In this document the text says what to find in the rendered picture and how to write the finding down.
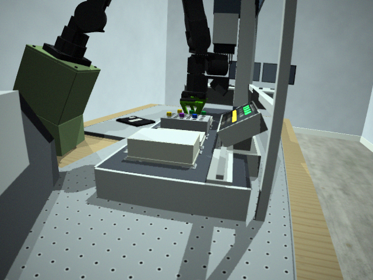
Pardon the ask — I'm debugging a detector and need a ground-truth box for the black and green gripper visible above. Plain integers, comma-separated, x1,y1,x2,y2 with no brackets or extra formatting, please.
180,73,207,115

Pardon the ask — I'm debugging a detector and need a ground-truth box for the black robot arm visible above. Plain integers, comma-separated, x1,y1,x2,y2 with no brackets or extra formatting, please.
43,0,230,96

